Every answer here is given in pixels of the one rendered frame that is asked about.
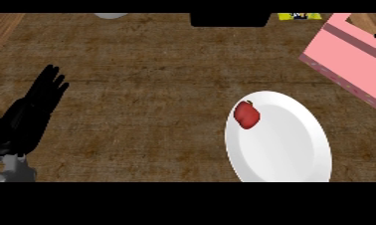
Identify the black appliance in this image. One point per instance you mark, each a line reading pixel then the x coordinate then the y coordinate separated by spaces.
pixel 230 19

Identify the grey round dish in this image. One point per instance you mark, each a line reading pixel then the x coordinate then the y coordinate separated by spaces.
pixel 110 15

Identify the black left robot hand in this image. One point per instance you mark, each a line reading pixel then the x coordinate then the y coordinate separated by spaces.
pixel 34 109

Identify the pink cardboard box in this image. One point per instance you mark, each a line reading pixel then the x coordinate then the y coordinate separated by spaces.
pixel 342 56

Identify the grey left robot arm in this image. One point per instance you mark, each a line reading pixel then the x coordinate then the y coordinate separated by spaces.
pixel 16 169

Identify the yellow packet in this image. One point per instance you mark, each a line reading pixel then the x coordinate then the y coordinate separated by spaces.
pixel 298 16

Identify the white oval plate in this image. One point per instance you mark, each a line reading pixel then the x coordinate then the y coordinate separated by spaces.
pixel 283 142

